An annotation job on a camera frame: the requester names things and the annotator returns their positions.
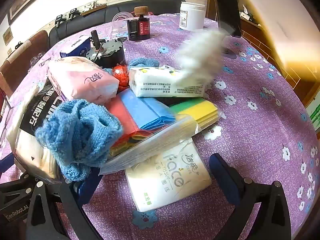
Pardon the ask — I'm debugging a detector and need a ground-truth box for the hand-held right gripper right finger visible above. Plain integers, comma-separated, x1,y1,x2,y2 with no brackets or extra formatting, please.
209,152,292,240

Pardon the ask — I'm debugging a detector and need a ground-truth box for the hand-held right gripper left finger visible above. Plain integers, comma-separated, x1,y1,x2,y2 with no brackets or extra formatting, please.
26,168,103,240

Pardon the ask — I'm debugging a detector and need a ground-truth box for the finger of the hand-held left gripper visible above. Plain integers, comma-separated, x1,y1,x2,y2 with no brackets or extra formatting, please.
0,152,25,180

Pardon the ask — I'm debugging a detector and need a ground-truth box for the white facial tissue pack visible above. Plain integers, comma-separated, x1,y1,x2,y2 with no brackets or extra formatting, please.
124,137,213,213

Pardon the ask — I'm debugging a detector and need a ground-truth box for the blue knit cloth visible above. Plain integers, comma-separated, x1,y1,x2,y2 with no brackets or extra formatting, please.
35,99,123,182
129,57,160,68

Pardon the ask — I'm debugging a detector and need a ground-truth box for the black printed packet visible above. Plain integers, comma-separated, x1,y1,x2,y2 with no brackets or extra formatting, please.
6,77,67,180

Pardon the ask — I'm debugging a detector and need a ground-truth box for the packet of coloured plastic bags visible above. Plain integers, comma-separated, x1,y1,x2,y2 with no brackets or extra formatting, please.
106,89,225,175

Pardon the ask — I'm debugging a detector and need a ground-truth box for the pink tissue pack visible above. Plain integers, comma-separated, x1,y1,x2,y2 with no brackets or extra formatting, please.
47,56,120,105

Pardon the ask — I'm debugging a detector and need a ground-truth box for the lemon print tissue pack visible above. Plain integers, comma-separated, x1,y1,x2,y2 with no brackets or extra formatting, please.
129,66,208,98

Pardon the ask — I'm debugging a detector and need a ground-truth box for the small red plastic bag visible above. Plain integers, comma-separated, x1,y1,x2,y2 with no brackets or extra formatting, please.
112,64,131,91

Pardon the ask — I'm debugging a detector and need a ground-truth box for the white cloth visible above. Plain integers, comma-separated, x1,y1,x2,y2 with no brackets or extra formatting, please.
174,28,226,85

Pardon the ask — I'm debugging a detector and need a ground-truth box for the blue white tissue pack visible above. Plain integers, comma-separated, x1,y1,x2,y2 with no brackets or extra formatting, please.
60,35,91,58

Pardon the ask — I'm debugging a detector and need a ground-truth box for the green print box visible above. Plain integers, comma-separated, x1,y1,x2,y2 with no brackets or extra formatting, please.
306,100,320,133

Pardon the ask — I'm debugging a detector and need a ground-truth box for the brown armchair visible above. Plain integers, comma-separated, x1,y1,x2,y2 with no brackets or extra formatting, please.
0,30,49,98

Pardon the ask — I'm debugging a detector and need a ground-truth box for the wooden cabinet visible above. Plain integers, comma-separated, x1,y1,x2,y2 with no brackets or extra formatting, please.
240,4,320,110

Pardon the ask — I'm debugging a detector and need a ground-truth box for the white plastic jar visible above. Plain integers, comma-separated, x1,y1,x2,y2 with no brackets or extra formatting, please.
179,1,206,30

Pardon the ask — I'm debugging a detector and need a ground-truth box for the black red box device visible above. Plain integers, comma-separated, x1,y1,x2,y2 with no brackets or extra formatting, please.
126,17,151,41

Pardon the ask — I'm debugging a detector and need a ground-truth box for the clear plastic cup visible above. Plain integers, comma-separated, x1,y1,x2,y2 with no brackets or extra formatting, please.
111,11,133,33

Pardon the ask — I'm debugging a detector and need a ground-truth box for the black tablet on stand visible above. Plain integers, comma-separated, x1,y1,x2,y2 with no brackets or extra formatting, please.
211,0,242,55

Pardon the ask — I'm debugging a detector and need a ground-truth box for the pale ornament on tray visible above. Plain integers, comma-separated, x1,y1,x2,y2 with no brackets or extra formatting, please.
81,1,108,16

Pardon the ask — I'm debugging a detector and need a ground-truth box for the black leather sofa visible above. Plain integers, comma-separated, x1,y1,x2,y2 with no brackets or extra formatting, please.
49,0,209,48

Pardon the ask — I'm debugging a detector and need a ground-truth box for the small wall plaque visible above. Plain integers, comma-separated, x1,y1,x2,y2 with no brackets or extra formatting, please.
2,27,13,46

